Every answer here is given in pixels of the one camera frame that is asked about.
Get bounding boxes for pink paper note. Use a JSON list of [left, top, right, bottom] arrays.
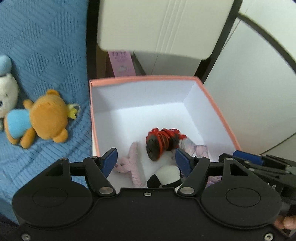
[[107, 50, 136, 77]]

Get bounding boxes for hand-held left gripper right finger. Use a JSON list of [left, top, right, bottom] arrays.
[[175, 148, 250, 197]]

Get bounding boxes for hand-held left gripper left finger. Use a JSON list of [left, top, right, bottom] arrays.
[[45, 148, 118, 197]]

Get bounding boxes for person's right hand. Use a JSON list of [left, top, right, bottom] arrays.
[[274, 214, 296, 237]]

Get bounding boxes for red and black doll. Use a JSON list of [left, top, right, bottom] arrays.
[[146, 127, 186, 161]]

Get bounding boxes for pink cardboard box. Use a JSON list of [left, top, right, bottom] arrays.
[[89, 75, 242, 186]]

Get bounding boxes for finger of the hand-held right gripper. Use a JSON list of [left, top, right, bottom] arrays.
[[218, 153, 290, 179], [232, 150, 296, 168]]

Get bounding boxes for brown bear plush toy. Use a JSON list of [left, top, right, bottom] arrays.
[[5, 89, 80, 149]]

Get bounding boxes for white cabinet with black trim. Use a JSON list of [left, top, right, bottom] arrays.
[[87, 0, 243, 84]]

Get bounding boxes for pink plush toy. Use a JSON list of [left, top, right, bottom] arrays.
[[114, 142, 148, 187]]

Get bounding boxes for blue textured seat cover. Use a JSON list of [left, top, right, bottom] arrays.
[[0, 0, 93, 225]]

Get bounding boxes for panda plush toy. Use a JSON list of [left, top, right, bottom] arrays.
[[147, 164, 183, 189]]

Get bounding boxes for purple sheer scrunchie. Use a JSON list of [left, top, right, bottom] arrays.
[[179, 137, 222, 188]]

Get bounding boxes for white duck plush toy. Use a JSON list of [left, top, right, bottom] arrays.
[[0, 55, 19, 131]]

